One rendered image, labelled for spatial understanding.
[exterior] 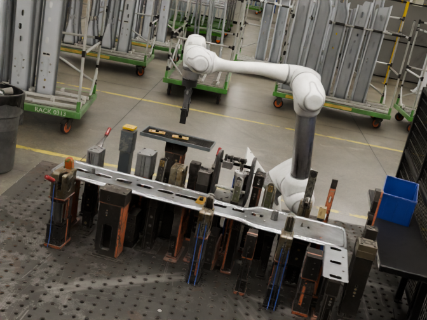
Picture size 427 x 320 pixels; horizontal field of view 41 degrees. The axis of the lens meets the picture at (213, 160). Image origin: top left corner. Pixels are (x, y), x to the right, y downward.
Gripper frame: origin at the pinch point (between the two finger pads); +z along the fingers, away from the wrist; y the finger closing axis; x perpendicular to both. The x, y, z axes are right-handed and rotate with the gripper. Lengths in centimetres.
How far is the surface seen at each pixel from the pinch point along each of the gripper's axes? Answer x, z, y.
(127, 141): 26.8, 17.9, 0.6
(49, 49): 174, 48, 344
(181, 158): -2.2, 20.1, -4.5
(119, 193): 20, 24, -52
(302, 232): -61, 27, -52
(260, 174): -41.6, 15.3, -21.1
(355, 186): -184, 132, 311
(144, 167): 13.9, 22.5, -20.2
